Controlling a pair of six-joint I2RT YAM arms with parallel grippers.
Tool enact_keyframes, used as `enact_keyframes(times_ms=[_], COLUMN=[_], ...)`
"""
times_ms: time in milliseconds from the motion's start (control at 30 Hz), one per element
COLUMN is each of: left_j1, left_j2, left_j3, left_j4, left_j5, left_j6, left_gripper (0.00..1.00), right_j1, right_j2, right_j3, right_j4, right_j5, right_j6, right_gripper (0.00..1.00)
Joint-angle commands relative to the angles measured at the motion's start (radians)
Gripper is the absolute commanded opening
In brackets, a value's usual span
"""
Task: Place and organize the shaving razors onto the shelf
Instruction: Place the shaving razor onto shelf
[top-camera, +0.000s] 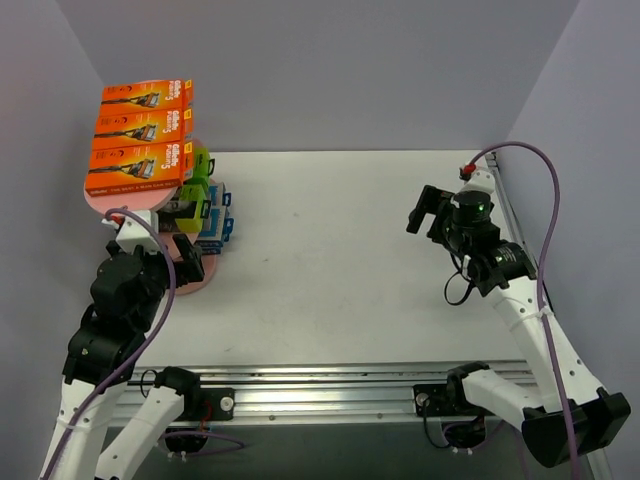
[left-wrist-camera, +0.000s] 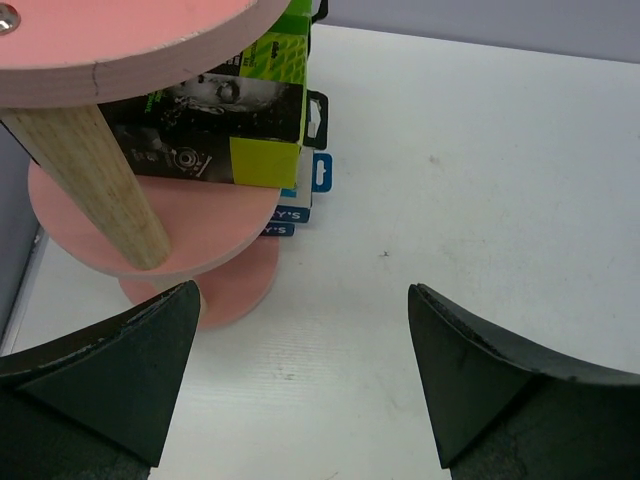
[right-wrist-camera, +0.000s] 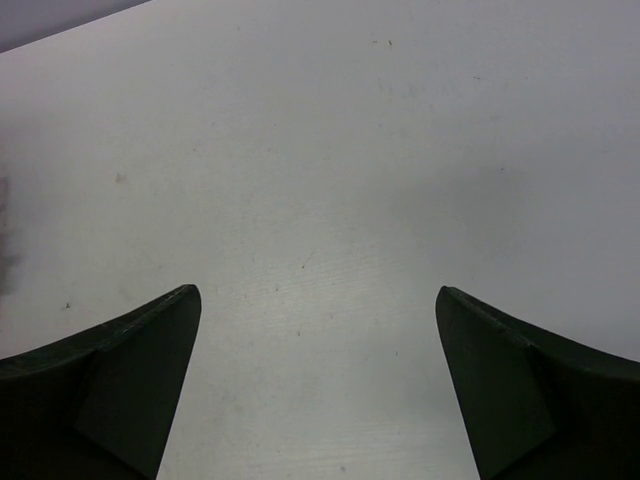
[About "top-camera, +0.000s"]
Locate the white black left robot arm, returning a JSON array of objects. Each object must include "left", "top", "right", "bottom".
[{"left": 40, "top": 234, "right": 204, "bottom": 479}]

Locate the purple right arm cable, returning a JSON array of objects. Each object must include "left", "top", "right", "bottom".
[{"left": 462, "top": 141, "right": 584, "bottom": 480}]

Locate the orange Gillette Fusion box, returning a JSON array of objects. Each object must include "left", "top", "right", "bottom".
[
  {"left": 84, "top": 141, "right": 194, "bottom": 197},
  {"left": 92, "top": 108, "right": 194, "bottom": 150}
]

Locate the blue Harry's razor box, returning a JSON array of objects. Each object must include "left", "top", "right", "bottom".
[{"left": 208, "top": 182, "right": 232, "bottom": 208}]

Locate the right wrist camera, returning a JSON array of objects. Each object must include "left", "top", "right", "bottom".
[{"left": 459, "top": 164, "right": 495, "bottom": 195}]

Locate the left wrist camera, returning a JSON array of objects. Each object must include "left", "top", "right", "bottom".
[{"left": 101, "top": 210, "right": 161, "bottom": 257}]

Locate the aluminium mounting rail frame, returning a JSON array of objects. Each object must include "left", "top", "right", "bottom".
[{"left": 39, "top": 149, "right": 614, "bottom": 480}]

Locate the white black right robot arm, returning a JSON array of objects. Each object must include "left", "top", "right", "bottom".
[{"left": 406, "top": 185, "right": 631, "bottom": 468}]

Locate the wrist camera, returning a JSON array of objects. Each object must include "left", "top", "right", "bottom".
[
  {"left": 459, "top": 164, "right": 495, "bottom": 195},
  {"left": 101, "top": 210, "right": 161, "bottom": 257}
]

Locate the black green Gillette Labs box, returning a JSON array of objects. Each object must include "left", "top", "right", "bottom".
[{"left": 188, "top": 146, "right": 215, "bottom": 185}]

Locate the orange Gillette Fusion5 razor box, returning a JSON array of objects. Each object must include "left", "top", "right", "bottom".
[{"left": 99, "top": 79, "right": 194, "bottom": 116}]

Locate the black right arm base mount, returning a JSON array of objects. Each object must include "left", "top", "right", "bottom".
[{"left": 412, "top": 361, "right": 494, "bottom": 418}]

